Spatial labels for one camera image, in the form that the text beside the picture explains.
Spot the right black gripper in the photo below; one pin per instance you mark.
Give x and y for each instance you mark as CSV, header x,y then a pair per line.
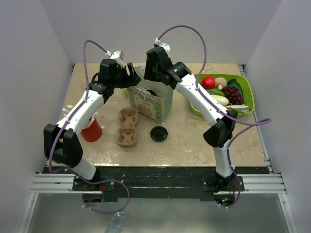
x,y
148,74

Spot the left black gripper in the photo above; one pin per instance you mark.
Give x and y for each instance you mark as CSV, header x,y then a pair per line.
x,y
133,78

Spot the black coffee lid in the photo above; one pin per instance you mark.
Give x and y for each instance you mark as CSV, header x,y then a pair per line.
x,y
151,93
159,133

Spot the green paper gift bag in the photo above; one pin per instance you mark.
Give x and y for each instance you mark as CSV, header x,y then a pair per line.
x,y
155,108

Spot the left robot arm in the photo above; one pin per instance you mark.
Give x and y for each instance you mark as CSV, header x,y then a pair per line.
x,y
61,141

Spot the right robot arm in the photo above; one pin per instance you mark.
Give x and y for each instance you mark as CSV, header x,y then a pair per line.
x,y
220,120

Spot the red toy tomato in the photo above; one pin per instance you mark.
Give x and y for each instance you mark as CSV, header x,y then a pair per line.
x,y
208,82

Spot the brown pulp cup carrier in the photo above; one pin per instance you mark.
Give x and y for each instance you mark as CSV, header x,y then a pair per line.
x,y
127,135

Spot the toy mushroom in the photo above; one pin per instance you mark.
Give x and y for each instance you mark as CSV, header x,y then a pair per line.
x,y
220,83

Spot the red cup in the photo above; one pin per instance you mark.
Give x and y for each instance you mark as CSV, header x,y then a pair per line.
x,y
92,133

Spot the dark green toy pepper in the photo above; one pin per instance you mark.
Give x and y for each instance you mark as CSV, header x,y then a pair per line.
x,y
235,83

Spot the purple toy grapes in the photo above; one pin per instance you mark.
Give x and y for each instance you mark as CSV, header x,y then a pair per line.
x,y
233,94

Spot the green plastic tray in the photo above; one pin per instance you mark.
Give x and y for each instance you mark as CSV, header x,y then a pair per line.
x,y
247,93

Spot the clear plastic bottle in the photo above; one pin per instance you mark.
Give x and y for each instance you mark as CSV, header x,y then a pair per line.
x,y
116,223

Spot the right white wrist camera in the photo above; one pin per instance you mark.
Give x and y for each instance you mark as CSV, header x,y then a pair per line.
x,y
165,46

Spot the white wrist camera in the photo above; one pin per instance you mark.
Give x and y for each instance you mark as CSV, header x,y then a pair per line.
x,y
118,56
165,46

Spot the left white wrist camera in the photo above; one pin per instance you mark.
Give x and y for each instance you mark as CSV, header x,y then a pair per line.
x,y
118,56

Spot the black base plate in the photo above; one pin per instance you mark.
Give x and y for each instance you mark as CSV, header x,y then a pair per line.
x,y
119,182

